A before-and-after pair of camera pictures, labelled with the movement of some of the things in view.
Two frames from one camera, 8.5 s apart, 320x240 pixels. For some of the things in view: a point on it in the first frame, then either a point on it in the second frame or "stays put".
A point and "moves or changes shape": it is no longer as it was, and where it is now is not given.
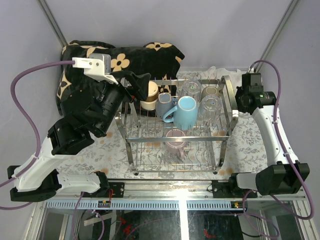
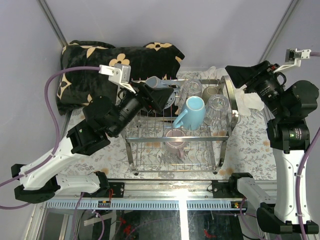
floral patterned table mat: (197, 132) stays put
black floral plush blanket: (159, 59) stays put
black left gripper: (139, 83) to (158, 96)
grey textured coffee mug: (164, 102) moves or changes shape
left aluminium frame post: (53, 22) stays put
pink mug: (176, 147) stays put
